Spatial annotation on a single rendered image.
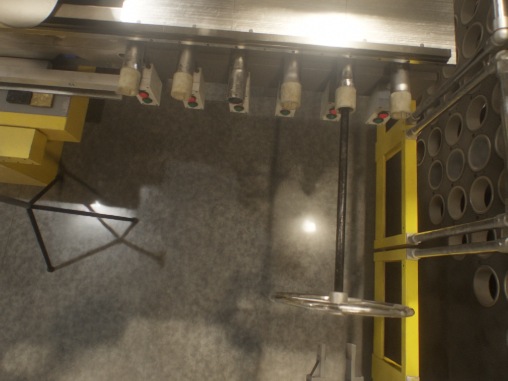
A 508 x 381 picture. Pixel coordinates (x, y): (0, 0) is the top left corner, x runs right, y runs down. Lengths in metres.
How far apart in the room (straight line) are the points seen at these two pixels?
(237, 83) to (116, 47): 0.47
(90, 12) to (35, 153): 0.61
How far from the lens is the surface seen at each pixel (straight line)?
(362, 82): 1.38
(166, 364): 2.01
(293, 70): 1.20
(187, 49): 1.24
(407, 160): 1.74
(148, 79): 1.36
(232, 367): 1.97
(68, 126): 1.63
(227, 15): 1.25
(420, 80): 1.40
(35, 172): 2.06
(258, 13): 1.25
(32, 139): 1.64
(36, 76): 1.63
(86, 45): 1.46
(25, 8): 0.87
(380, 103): 1.35
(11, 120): 1.72
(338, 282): 1.07
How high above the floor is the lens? 1.92
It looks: 77 degrees down
